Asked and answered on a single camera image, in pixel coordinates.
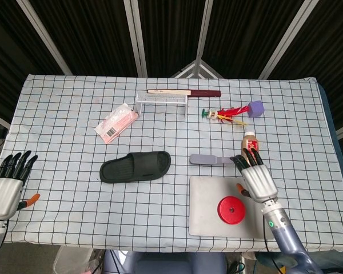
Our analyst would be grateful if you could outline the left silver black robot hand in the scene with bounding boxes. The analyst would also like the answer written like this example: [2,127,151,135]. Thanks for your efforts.
[0,150,41,220]

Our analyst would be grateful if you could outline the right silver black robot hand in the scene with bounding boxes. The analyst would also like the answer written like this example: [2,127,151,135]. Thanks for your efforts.
[230,147,278,204]

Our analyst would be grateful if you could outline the grey handled brush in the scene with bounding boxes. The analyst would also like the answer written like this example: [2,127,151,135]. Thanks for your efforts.
[189,154,237,166]

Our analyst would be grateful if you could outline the black rubber slide sandal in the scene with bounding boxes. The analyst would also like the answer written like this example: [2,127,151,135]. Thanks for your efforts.
[99,151,172,183]

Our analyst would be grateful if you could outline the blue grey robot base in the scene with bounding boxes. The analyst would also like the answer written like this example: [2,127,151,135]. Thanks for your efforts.
[102,251,228,274]

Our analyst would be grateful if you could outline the red round disc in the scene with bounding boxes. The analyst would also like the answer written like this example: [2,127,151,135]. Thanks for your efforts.
[217,196,246,224]

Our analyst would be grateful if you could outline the brown drink bottle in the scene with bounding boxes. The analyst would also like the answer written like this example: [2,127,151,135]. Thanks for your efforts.
[241,131,260,160]

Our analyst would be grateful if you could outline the grey metal plate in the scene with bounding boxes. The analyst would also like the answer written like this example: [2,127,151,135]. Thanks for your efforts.
[188,176,275,237]

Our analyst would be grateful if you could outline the checkered white tablecloth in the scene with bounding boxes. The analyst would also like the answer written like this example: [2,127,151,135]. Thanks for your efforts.
[1,74,343,253]

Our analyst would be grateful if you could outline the purple foam cube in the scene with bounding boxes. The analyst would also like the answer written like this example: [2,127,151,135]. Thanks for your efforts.
[247,100,265,119]

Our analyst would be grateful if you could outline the red yellow feather shuttlecock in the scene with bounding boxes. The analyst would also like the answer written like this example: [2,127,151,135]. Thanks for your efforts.
[201,104,250,126]

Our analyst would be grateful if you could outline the dark blue table side cover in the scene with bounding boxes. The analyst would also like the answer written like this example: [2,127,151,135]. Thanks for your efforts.
[317,82,343,183]

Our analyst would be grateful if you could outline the clear plastic storage box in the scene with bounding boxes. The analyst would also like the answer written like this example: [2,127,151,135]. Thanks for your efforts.
[53,245,94,274]

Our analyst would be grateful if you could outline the dark red folding fan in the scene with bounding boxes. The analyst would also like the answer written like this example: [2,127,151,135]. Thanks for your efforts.
[147,88,222,98]

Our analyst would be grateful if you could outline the pink plastic packet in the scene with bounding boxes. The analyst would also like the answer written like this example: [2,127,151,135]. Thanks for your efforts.
[94,103,139,144]

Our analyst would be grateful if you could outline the black folding screen white frames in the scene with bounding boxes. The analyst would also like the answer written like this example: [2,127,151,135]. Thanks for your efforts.
[0,0,343,138]

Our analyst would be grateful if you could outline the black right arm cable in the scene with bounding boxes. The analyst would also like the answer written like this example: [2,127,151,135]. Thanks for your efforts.
[262,213,278,274]

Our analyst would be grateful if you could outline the white mesh wire rack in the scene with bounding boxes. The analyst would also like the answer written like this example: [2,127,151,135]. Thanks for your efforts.
[135,94,189,117]

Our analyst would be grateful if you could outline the white triangular metal frame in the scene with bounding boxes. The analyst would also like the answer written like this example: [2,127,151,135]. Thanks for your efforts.
[171,59,224,79]

